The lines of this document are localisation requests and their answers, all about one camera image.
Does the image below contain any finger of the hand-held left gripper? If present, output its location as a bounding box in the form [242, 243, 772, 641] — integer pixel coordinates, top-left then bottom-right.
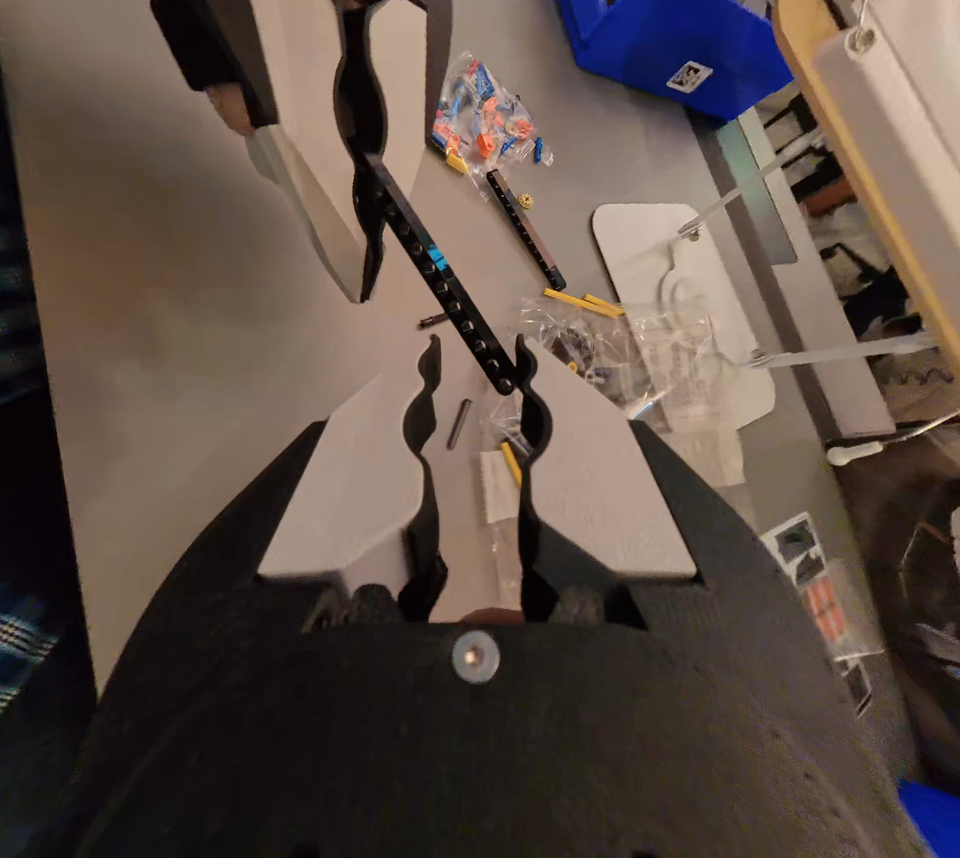
[234, 0, 390, 306]
[358, 0, 430, 168]

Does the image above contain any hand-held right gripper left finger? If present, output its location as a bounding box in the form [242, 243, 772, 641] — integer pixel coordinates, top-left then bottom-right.
[257, 335, 450, 624]

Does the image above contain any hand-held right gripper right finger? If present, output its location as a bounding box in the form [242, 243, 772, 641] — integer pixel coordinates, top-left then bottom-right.
[513, 333, 700, 624]

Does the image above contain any bag of colourful lego pieces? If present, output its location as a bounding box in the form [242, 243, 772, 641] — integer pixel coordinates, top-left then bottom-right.
[429, 50, 556, 201]

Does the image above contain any clear bag of lego parts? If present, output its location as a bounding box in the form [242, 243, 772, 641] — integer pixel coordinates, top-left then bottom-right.
[517, 296, 747, 488]

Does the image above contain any lego set box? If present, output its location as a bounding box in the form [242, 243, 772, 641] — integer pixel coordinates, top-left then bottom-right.
[705, 108, 901, 720]

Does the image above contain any clear bag white label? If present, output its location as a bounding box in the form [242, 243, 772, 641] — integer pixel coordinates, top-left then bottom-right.
[478, 412, 526, 623]

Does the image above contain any white stand base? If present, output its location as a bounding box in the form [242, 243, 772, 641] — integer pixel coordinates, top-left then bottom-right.
[591, 202, 777, 433]

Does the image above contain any blue plastic bin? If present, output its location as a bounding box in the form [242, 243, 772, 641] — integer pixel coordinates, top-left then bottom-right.
[535, 0, 796, 122]
[896, 779, 960, 858]

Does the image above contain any person's plaid shirt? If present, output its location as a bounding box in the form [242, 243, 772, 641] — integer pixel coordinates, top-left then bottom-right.
[0, 198, 72, 713]

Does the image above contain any wooden stand board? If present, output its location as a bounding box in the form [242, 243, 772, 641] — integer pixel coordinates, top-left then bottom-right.
[772, 0, 960, 349]

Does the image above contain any white cable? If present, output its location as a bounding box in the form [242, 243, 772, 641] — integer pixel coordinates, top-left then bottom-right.
[825, 412, 960, 467]

